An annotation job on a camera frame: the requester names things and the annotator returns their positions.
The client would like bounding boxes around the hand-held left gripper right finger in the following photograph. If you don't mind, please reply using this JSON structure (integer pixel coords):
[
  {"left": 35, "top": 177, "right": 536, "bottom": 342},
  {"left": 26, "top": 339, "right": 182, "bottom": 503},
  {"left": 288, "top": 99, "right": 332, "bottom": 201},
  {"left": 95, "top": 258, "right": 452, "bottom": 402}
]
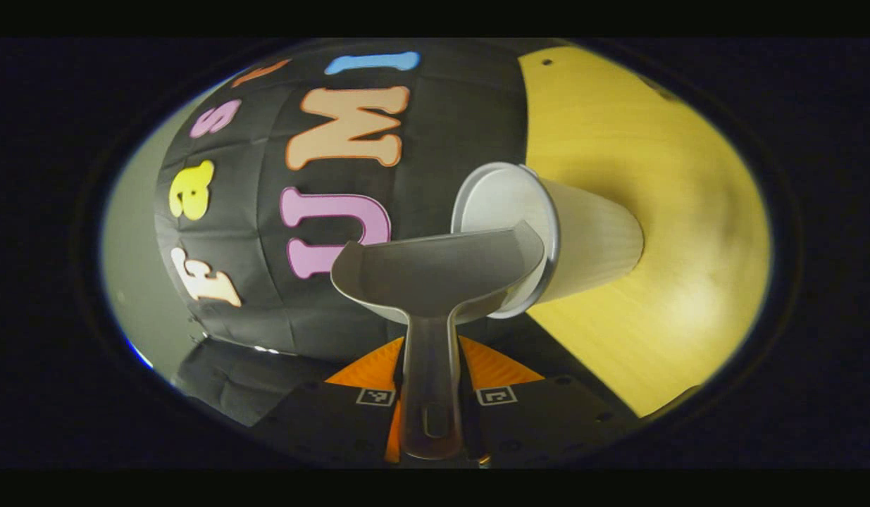
[{"left": 457, "top": 336, "right": 641, "bottom": 468}]

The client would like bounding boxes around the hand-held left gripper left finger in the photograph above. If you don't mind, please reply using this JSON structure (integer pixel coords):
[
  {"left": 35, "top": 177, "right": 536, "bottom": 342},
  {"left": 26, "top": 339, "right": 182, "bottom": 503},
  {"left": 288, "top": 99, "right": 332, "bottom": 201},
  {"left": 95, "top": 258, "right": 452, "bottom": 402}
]
[{"left": 254, "top": 336, "right": 407, "bottom": 469}]

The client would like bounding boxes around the grey plastic dustpan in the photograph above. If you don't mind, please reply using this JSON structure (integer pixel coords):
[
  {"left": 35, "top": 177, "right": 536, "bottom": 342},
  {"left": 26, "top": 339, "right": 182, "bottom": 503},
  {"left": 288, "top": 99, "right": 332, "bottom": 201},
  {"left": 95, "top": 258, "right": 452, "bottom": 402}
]
[{"left": 330, "top": 219, "right": 547, "bottom": 463}]

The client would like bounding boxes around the white ribbed garbage bin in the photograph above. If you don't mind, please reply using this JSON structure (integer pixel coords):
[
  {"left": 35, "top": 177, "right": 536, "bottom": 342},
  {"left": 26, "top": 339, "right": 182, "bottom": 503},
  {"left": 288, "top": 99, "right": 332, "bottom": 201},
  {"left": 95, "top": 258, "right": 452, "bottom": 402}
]
[{"left": 450, "top": 161, "right": 646, "bottom": 320}]

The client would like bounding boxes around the wooden desktop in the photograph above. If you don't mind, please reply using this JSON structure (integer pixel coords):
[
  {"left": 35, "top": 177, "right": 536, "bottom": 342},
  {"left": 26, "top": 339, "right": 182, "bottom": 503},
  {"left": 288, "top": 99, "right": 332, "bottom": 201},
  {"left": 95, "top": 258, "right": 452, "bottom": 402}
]
[{"left": 516, "top": 45, "right": 773, "bottom": 418}]

